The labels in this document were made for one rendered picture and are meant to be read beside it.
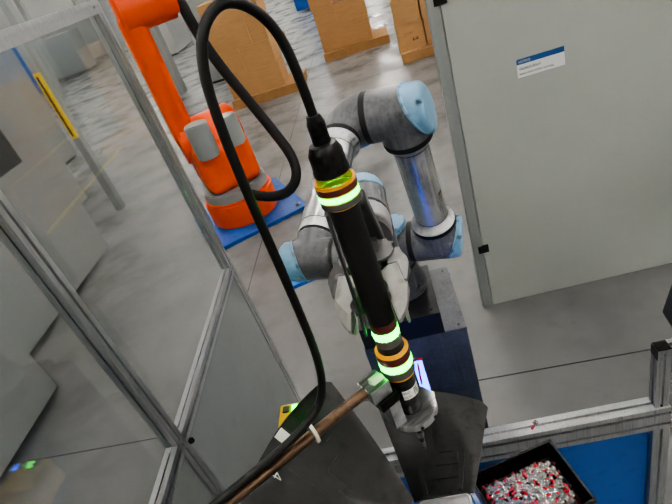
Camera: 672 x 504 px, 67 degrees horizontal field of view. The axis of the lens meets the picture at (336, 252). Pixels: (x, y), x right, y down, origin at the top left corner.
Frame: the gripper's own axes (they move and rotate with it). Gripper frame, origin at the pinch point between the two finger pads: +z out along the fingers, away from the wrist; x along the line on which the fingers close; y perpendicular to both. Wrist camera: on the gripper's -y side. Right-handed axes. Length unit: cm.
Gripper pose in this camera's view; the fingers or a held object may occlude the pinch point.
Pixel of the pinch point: (372, 314)
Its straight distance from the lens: 56.9
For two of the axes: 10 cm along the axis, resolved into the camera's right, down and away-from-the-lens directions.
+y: 2.9, 8.0, 5.3
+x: -9.6, 2.5, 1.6
